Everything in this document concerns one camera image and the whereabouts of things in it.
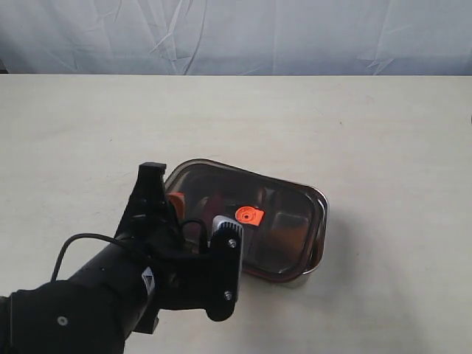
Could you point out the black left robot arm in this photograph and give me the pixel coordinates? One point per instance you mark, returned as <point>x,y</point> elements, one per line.
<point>144,268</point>

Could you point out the transparent dark lunch box lid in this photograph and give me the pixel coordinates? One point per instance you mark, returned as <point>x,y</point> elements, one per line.
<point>275,214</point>

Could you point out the light blue backdrop cloth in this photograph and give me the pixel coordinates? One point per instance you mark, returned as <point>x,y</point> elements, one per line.
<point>237,37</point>

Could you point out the steel two-compartment lunch box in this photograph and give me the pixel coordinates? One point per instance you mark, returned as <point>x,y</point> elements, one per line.
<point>315,244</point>

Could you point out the red toy sausage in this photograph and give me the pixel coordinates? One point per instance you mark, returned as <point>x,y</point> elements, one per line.
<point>214,205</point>

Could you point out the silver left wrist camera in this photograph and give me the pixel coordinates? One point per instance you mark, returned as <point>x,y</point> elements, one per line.
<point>227,237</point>

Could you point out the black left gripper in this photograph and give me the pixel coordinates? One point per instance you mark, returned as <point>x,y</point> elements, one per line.
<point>153,224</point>

